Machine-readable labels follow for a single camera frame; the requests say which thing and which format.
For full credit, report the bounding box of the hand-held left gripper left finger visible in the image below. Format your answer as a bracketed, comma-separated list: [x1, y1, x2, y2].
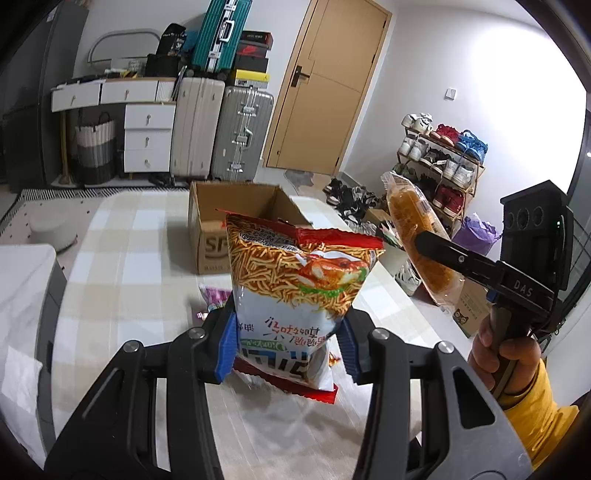
[44, 302, 238, 480]

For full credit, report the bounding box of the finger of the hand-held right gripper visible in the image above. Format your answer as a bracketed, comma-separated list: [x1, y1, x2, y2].
[414, 231, 504, 289]

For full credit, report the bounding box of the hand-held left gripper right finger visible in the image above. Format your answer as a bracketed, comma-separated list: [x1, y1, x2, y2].
[336, 307, 548, 480]

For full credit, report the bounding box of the clear orange bread packet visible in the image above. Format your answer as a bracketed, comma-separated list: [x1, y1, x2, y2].
[381, 171, 465, 308]

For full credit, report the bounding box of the red noodle snack bag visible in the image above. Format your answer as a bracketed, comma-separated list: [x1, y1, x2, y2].
[225, 211, 386, 404]

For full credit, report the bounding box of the brown cardboard box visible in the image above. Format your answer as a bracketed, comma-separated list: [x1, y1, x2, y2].
[188, 181, 315, 275]

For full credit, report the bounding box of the person's right forearm yellow sleeve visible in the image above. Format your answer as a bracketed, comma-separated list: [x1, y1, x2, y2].
[501, 360, 580, 472]

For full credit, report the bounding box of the person's right hand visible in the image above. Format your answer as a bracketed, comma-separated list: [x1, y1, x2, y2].
[467, 316, 541, 398]

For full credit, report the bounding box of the purple plastic bag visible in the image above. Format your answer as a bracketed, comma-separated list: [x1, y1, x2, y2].
[452, 213, 502, 257]

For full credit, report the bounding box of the purple snack packet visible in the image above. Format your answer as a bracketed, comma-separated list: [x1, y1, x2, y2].
[198, 285, 232, 320]

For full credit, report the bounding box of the pair of white sneakers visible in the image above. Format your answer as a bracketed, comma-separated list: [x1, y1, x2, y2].
[394, 263, 422, 296]

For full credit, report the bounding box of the brown paper box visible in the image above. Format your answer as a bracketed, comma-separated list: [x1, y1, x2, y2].
[455, 277, 494, 337]

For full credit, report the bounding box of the wooden shoe rack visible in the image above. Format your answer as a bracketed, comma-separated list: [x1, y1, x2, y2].
[392, 113, 488, 236]

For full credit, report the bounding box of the group of assorted shoes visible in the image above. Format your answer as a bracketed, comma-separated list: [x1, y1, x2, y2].
[398, 113, 489, 213]

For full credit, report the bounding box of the checkered tablecloth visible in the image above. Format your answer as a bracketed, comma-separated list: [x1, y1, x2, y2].
[51, 187, 472, 480]

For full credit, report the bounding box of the pile of dark sneakers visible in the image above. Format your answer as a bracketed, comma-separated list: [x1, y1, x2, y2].
[323, 178, 386, 227]

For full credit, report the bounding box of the grey floor mat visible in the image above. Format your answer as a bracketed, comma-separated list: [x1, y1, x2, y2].
[284, 170, 340, 189]

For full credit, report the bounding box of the wooden door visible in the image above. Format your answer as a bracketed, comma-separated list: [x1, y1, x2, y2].
[263, 0, 393, 176]

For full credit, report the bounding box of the round white stool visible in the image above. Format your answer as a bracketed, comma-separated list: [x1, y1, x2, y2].
[28, 213, 79, 252]

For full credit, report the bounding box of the silver suitcase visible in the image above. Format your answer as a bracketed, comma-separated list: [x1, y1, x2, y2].
[211, 85, 274, 182]

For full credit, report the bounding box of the black white patterned rug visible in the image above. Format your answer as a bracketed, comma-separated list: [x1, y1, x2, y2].
[0, 186, 191, 241]

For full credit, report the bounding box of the beige suitcase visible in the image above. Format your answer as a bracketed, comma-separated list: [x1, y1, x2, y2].
[170, 76, 225, 181]

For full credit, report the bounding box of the white drawer desk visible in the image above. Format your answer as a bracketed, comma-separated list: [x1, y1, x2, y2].
[51, 76, 178, 174]

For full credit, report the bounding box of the grey white woven basket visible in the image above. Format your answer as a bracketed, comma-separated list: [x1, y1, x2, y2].
[74, 113, 116, 185]

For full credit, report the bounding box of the yellow and white box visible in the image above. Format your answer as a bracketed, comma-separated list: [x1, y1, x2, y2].
[228, 70, 271, 88]

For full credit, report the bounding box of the plain black shoe box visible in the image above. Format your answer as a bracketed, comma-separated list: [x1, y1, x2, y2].
[233, 56, 270, 73]

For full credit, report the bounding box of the black square box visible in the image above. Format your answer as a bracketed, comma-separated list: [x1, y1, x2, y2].
[145, 54, 181, 78]

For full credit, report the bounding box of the black printed bag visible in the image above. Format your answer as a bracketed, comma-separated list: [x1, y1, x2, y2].
[154, 23, 187, 56]

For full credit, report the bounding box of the teal suitcase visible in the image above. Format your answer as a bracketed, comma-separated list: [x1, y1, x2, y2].
[191, 0, 252, 75]

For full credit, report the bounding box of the dark refrigerator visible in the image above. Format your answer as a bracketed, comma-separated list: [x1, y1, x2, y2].
[0, 4, 88, 185]

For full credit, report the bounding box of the wooden handle broom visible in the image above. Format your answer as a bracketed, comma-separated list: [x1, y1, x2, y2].
[58, 111, 75, 185]

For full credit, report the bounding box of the grey arched frame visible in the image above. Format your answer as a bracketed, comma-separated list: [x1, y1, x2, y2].
[87, 30, 160, 65]

